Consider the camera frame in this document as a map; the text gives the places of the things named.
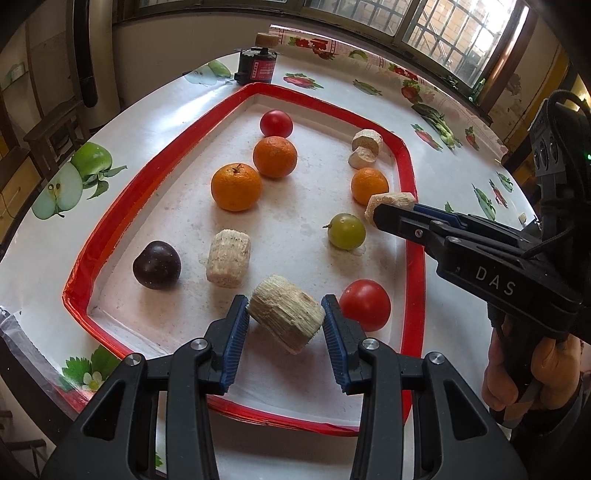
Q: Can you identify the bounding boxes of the fruit print tablecloth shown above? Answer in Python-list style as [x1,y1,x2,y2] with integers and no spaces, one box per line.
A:
[0,25,543,480]

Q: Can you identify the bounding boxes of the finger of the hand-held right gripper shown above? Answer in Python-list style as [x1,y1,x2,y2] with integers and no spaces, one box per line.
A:
[412,203,541,247]
[372,202,462,252]

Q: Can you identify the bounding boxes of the orange mandarin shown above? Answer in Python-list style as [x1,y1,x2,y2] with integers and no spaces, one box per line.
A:
[253,136,298,179]
[211,162,263,212]
[351,167,390,206]

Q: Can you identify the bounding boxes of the black canister with cork top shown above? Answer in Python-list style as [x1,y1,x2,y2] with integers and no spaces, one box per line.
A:
[233,32,281,86]

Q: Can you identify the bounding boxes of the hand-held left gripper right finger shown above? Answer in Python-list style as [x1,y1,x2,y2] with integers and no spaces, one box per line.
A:
[321,294,529,480]

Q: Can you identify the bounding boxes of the dark purple plum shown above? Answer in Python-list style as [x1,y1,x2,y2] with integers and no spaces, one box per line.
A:
[132,240,182,291]

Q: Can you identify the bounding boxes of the person's right forearm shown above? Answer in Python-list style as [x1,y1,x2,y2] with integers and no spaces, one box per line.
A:
[505,388,591,480]

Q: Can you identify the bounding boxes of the green grape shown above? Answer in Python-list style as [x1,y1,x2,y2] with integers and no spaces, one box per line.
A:
[323,213,367,251]

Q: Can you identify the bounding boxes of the beige standing air conditioner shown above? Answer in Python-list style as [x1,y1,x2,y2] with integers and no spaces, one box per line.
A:
[69,0,121,130]

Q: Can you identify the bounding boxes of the red tomato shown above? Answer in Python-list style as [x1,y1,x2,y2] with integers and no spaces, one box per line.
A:
[259,110,294,138]
[339,279,392,332]

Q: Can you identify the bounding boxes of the wooden shelf unit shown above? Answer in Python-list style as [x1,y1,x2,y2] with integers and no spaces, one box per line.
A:
[0,28,47,241]

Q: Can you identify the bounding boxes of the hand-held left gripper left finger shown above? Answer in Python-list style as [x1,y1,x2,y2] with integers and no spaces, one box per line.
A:
[41,294,251,480]

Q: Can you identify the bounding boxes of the peeled sugarcane piece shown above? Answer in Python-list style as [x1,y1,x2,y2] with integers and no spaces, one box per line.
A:
[352,128,385,155]
[348,148,376,169]
[205,229,252,289]
[364,191,417,225]
[248,274,326,355]

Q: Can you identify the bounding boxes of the person's right hand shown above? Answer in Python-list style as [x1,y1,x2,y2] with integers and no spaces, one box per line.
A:
[481,318,583,414]

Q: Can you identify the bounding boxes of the wooden stool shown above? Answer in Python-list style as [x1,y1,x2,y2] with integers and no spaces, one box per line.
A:
[23,99,86,181]

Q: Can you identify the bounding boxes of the barred window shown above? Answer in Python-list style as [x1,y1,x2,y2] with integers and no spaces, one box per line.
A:
[124,0,532,100]

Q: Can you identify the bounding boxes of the white tray with red rim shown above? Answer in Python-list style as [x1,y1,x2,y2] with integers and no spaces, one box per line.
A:
[61,82,428,437]

